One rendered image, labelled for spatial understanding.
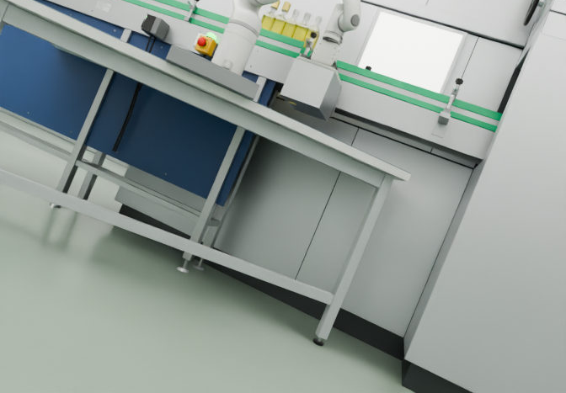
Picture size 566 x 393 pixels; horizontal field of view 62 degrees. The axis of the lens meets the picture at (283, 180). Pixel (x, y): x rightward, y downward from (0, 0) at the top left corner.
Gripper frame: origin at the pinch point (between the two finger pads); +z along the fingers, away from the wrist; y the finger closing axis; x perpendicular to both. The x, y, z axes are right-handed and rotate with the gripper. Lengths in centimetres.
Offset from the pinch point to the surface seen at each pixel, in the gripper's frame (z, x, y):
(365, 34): -34.3, -30.3, -4.3
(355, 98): 0.7, -12.7, -16.5
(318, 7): -41, -29, 23
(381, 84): -9.5, -15.1, -24.2
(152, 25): 4, 8, 79
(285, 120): 26.4, 29.3, -5.8
